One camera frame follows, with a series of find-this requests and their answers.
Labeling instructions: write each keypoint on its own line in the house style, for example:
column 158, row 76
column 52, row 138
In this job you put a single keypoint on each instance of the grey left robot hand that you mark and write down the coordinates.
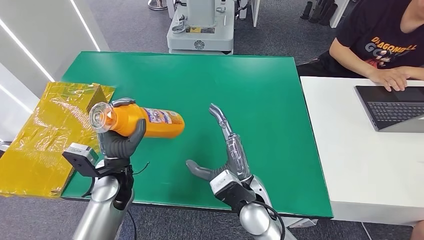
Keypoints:
column 116, row 147

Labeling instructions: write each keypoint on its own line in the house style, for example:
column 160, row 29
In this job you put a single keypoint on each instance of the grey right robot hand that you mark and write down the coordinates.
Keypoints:
column 236, row 155

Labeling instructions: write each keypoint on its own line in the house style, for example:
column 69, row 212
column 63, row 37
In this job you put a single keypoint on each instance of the orange plastic bottle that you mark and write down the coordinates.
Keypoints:
column 159, row 124

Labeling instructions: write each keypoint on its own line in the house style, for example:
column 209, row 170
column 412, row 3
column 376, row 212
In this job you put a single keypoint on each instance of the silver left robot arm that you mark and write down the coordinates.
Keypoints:
column 99, row 212

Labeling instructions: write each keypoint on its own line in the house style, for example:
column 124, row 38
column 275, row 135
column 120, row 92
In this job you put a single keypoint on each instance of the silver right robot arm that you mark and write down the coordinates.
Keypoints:
column 255, row 218

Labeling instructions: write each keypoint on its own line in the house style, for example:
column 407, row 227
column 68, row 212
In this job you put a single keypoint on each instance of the grey robot base machine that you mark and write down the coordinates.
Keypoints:
column 198, row 36

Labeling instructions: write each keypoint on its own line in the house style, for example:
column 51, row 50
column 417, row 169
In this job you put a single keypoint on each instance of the yellow film wrapped cardboard box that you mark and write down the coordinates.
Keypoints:
column 39, row 149

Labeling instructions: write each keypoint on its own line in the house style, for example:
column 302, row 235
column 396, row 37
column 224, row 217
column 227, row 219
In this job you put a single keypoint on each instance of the green table mat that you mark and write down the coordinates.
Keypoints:
column 198, row 82

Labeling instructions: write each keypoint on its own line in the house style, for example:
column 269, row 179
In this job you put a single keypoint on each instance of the white table foot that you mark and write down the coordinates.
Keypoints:
column 303, row 222

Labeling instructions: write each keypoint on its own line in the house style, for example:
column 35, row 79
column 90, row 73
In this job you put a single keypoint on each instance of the white desk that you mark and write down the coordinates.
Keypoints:
column 348, row 149

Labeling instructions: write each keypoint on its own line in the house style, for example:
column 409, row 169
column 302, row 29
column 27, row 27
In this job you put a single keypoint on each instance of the white upright panel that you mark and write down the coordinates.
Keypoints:
column 255, row 13

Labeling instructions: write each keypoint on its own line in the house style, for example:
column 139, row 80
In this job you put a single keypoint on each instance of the chrome stand base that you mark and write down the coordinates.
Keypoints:
column 157, row 5

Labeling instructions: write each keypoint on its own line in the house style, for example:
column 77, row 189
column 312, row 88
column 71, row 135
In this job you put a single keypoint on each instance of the dark grey laptop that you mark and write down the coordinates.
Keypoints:
column 391, row 112

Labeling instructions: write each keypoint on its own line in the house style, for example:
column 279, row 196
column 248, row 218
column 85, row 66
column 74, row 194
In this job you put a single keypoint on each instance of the black leaning bundle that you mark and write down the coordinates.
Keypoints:
column 324, row 13

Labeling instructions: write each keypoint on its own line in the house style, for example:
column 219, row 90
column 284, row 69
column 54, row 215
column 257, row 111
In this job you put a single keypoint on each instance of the person's hand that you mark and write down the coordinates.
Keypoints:
column 391, row 78

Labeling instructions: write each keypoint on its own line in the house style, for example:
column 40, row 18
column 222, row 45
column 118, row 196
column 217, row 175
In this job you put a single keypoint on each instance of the white cabinet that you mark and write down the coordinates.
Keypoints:
column 339, row 13

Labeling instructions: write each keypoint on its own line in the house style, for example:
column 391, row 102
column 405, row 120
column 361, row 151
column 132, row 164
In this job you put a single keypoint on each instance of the person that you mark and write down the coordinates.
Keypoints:
column 374, row 26

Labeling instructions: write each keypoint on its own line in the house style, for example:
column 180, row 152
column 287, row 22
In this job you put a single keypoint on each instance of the person's knee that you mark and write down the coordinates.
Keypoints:
column 418, row 232

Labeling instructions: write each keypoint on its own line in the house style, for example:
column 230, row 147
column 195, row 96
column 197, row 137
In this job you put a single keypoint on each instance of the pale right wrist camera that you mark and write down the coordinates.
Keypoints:
column 225, row 180

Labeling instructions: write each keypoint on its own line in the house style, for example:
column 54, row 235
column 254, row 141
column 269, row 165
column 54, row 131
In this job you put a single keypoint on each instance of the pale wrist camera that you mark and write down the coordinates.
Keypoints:
column 225, row 180
column 81, row 150

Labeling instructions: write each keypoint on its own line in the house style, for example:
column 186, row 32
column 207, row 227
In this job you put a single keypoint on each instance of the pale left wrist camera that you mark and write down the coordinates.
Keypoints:
column 81, row 150

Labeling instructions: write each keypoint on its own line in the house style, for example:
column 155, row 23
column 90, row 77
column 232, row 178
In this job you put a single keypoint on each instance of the slim black post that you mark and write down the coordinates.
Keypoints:
column 306, row 10

